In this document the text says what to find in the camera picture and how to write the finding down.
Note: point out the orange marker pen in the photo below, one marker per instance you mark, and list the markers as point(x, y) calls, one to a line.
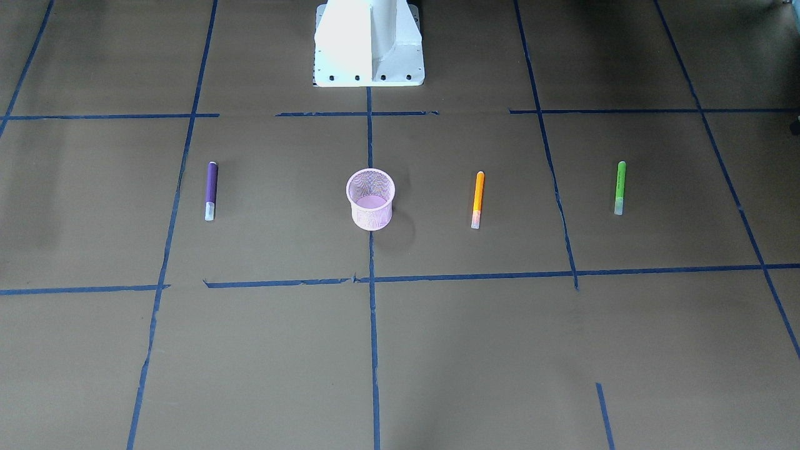
point(477, 200)

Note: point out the purple marker pen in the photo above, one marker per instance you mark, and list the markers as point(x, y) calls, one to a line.
point(211, 191)

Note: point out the green marker pen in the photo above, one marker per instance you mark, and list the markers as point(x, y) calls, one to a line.
point(620, 186)

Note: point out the pink mesh pen holder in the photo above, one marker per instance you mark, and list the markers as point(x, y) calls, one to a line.
point(371, 193)

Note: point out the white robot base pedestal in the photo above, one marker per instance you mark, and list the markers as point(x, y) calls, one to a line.
point(368, 43)

